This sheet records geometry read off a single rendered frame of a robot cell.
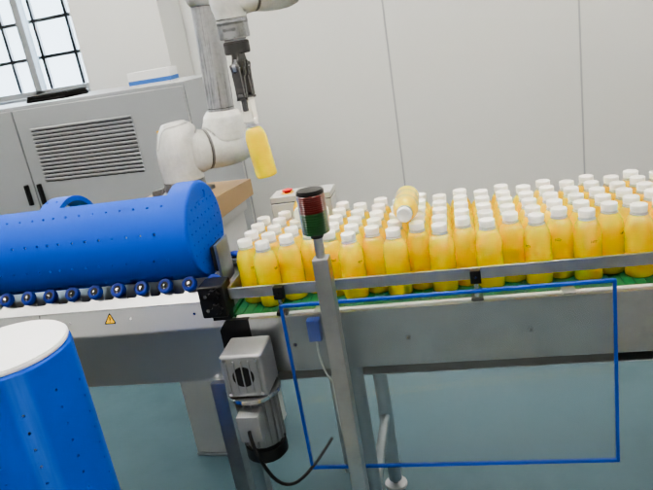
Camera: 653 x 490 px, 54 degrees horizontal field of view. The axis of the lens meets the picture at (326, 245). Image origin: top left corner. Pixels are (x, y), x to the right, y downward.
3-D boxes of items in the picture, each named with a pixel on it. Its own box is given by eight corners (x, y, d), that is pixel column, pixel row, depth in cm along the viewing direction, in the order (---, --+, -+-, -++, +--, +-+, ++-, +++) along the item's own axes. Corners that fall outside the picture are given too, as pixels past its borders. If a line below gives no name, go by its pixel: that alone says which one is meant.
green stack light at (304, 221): (305, 228, 149) (301, 208, 148) (332, 226, 148) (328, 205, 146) (299, 238, 143) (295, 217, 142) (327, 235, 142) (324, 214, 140)
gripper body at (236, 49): (227, 41, 191) (233, 73, 194) (218, 43, 183) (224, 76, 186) (252, 37, 189) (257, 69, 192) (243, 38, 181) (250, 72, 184)
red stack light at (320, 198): (301, 208, 148) (298, 192, 146) (328, 205, 146) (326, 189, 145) (295, 216, 142) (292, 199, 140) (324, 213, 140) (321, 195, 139)
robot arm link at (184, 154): (156, 183, 246) (144, 124, 241) (201, 172, 255) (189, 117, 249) (171, 186, 233) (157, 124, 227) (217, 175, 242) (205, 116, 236)
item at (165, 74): (138, 86, 361) (135, 72, 358) (179, 79, 357) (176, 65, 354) (129, 88, 349) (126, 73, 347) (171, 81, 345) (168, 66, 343)
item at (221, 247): (227, 273, 199) (219, 234, 195) (235, 272, 198) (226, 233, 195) (217, 286, 190) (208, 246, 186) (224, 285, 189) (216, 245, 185)
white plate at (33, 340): (92, 319, 151) (94, 324, 151) (4, 318, 161) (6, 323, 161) (1, 383, 126) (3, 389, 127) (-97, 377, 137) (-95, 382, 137)
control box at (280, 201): (282, 218, 221) (276, 189, 218) (339, 212, 217) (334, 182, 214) (275, 227, 212) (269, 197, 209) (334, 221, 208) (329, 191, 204)
